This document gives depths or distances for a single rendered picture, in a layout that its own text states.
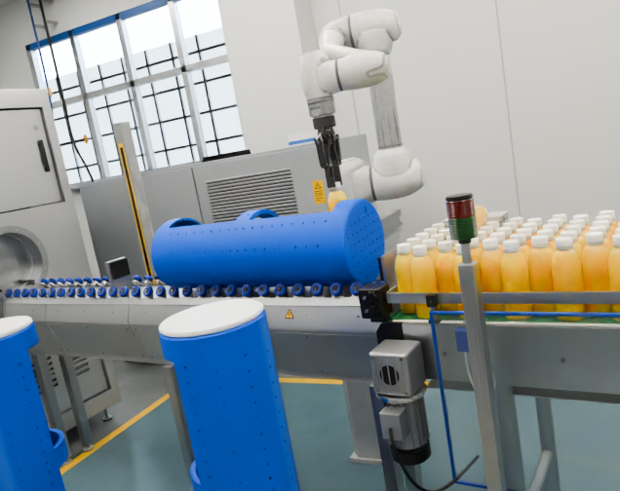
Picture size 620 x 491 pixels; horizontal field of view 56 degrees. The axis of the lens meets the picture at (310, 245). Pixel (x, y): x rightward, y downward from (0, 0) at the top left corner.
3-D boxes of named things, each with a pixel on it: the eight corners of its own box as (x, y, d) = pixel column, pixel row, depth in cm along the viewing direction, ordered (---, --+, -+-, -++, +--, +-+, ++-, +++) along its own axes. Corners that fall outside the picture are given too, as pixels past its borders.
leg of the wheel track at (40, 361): (68, 459, 313) (39, 350, 303) (75, 461, 310) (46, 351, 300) (58, 465, 309) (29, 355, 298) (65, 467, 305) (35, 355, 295)
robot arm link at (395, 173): (377, 199, 255) (428, 191, 250) (373, 205, 240) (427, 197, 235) (349, 18, 241) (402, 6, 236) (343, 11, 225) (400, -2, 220)
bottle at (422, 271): (417, 321, 161) (408, 256, 158) (414, 313, 168) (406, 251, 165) (443, 317, 161) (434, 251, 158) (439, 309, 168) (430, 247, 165)
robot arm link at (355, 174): (337, 208, 260) (329, 160, 256) (377, 203, 255) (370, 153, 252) (331, 213, 244) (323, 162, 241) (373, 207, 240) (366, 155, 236)
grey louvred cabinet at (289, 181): (163, 339, 506) (126, 176, 482) (397, 338, 410) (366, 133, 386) (118, 364, 459) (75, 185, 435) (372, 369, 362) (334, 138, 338)
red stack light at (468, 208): (452, 214, 137) (450, 198, 136) (479, 212, 133) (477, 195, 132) (443, 219, 131) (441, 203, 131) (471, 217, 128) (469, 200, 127)
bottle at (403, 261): (397, 314, 170) (387, 252, 167) (407, 306, 176) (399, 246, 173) (419, 315, 166) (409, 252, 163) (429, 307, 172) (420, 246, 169)
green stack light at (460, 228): (455, 235, 137) (452, 214, 137) (482, 233, 134) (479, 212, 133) (445, 241, 132) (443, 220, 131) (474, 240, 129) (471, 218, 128)
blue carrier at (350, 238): (209, 274, 251) (191, 210, 245) (391, 267, 203) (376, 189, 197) (162, 299, 229) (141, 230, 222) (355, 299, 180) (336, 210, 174)
